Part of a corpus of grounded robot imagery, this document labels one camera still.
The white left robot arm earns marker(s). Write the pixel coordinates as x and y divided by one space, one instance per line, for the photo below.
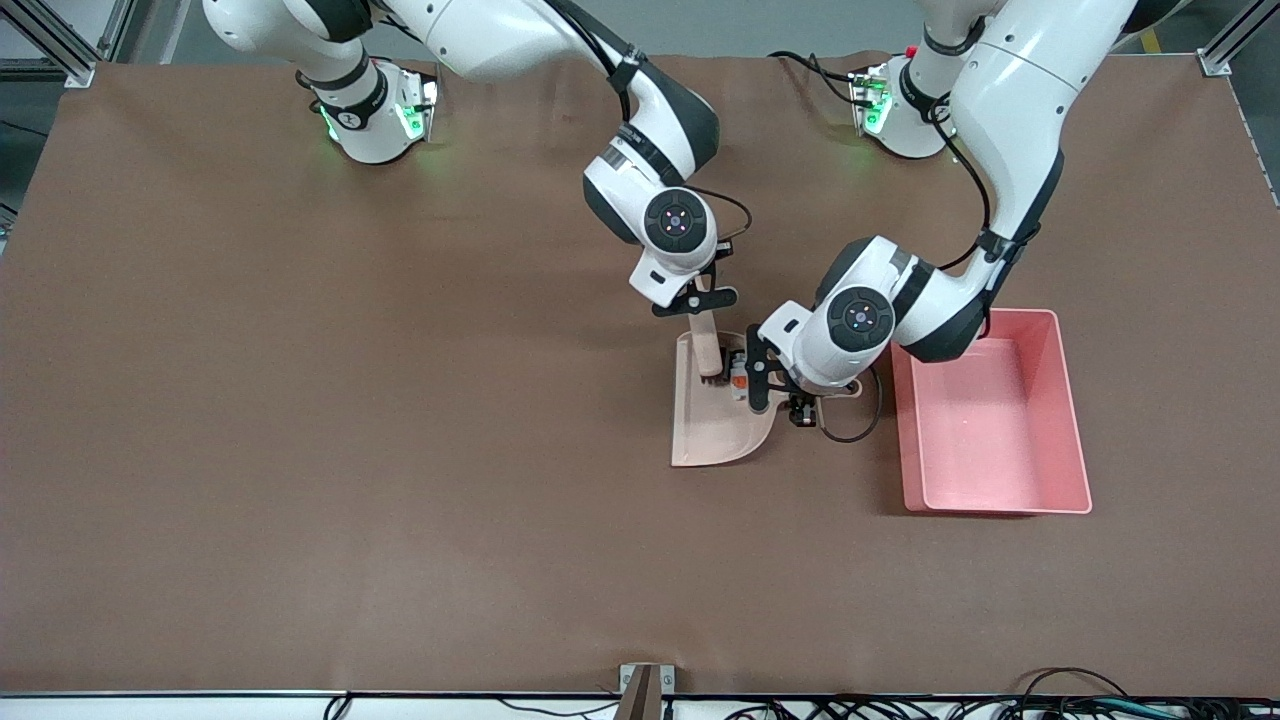
1020 100

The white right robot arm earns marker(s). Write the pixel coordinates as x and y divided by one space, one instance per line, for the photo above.
480 40

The light plastic dustpan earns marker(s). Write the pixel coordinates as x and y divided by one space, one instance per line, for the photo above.
715 430

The aluminium frame profile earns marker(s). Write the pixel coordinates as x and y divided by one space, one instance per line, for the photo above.
60 45
1225 50

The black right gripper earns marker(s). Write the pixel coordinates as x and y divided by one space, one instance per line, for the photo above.
722 253

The metal table edge bracket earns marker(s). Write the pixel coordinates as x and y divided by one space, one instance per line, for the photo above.
645 685

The brown table mat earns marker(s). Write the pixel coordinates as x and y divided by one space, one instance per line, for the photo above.
400 500

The pink plastic bin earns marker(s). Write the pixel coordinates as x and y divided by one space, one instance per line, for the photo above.
985 440

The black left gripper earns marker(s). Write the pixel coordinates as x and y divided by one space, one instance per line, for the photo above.
802 407

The light hand brush black bristles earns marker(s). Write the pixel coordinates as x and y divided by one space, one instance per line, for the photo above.
708 345

